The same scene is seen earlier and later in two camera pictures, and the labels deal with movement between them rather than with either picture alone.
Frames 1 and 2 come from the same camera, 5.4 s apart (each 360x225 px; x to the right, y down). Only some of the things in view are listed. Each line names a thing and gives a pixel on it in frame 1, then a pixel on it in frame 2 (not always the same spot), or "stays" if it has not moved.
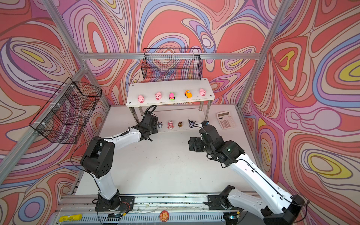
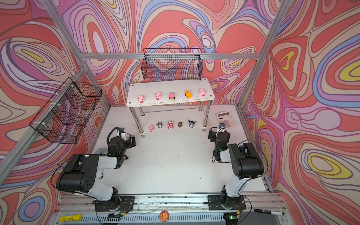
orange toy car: (188, 93) stays
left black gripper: (155, 128) -> (128, 142)
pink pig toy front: (141, 99) stays
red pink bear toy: (170, 124) stays
